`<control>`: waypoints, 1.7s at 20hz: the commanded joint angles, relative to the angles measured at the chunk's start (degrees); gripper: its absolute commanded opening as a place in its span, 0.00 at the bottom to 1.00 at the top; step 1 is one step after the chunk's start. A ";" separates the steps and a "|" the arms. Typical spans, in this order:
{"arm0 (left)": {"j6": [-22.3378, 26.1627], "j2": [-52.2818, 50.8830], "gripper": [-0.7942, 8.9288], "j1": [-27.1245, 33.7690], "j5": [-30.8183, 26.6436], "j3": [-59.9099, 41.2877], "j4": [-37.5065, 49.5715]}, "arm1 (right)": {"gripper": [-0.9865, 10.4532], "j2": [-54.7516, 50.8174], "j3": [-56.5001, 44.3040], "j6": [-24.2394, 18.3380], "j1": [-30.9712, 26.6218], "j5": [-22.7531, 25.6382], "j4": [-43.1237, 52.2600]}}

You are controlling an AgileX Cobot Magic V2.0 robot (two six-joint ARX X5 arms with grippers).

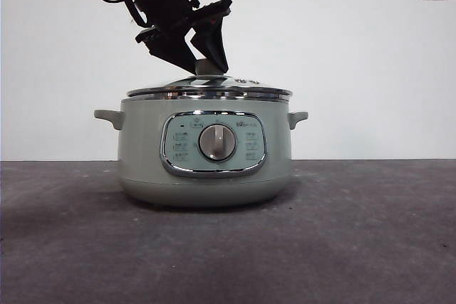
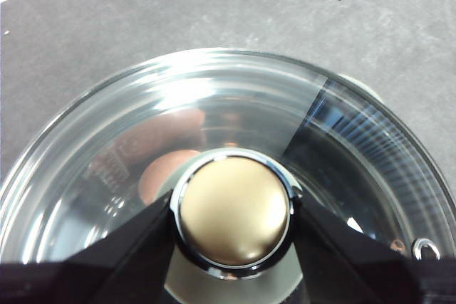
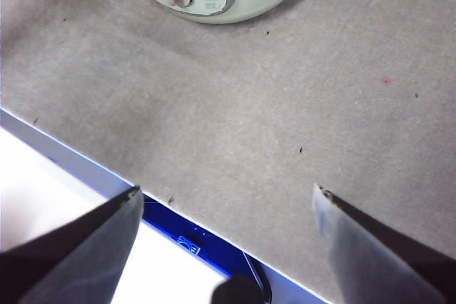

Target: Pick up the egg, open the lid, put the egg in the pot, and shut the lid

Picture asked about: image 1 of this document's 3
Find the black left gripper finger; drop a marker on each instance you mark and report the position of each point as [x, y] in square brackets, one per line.
[167, 47]
[212, 47]

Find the glass lid with green knob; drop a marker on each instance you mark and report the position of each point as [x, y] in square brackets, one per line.
[213, 85]

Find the green electric cooking pot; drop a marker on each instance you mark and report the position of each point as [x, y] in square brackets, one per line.
[142, 161]

